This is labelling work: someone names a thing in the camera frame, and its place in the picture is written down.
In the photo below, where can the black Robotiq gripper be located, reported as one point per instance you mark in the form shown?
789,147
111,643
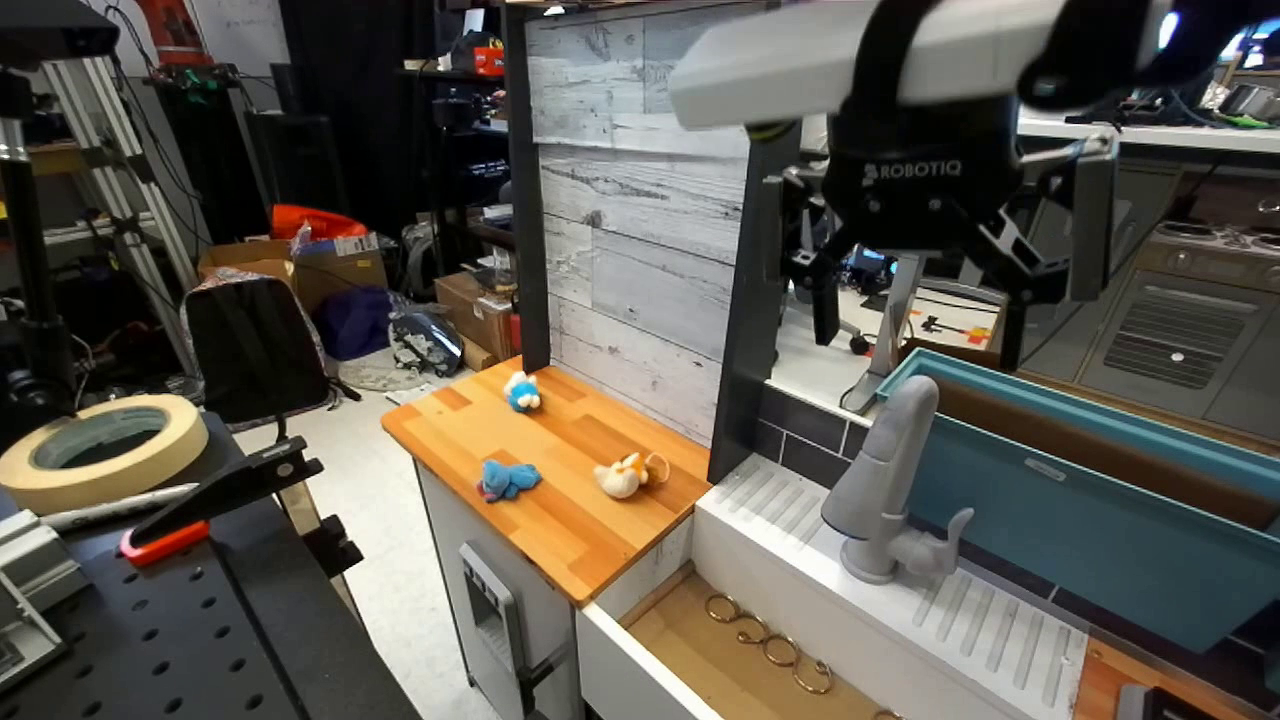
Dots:
921,187

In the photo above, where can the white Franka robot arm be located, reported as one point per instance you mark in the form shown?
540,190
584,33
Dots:
775,60

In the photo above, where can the white box with red marks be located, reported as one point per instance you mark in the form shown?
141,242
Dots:
954,321

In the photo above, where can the grey cabinet with vent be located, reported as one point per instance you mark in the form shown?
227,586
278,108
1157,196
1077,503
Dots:
1185,333

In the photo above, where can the white toy kitchen sink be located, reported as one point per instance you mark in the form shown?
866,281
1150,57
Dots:
802,535

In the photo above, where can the grey wood-print backsplash panel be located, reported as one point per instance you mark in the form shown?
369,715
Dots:
627,242

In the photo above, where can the yellow and white plush toy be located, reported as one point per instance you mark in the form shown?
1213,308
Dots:
627,479

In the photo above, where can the wooden-top white play kitchen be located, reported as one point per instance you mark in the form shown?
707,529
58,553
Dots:
575,433

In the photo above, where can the gold S hook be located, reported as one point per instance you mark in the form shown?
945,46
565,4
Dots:
782,655
721,610

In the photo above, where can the blue and white plush toy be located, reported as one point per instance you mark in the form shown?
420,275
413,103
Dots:
521,393

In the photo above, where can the small cardboard box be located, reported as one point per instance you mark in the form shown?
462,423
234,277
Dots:
481,317

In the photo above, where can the blue cloth toy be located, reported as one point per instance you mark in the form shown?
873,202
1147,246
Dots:
504,482

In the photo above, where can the open cardboard box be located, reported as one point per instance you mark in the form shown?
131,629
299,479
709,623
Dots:
332,275

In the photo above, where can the orange bag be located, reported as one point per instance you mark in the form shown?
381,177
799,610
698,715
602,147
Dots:
312,223

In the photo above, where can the black chair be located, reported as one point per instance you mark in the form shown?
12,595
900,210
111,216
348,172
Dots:
254,344

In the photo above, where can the beige masking tape roll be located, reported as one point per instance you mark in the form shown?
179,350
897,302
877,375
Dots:
167,459

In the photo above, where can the black perforated workbench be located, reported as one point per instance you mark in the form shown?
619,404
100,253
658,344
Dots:
200,643

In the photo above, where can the grey metal plates stack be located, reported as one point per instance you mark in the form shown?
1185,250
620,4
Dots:
26,586

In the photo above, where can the aluminium profile frame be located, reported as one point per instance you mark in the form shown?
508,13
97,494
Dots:
100,122

